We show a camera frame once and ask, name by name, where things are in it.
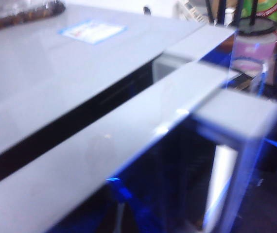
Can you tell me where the black glass microwave door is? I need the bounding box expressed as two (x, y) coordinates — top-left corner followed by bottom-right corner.
(0, 59), (277, 233)

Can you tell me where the black Midea microwave oven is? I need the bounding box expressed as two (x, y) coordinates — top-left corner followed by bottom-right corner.
(0, 3), (238, 192)

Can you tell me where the blue white sticker label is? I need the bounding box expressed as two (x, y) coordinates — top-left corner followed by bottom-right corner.
(57, 19), (129, 46)

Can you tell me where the white ribbed device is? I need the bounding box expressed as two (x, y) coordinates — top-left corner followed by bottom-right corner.
(174, 0), (208, 24)

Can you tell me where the white paper cup blue print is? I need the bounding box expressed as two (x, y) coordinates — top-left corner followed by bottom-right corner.
(233, 19), (277, 75)

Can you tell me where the black router with antennas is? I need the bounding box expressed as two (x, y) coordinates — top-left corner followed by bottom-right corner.
(205, 0), (260, 26)

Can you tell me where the green snack bag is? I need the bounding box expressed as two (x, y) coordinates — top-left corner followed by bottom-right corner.
(240, 0), (277, 24)

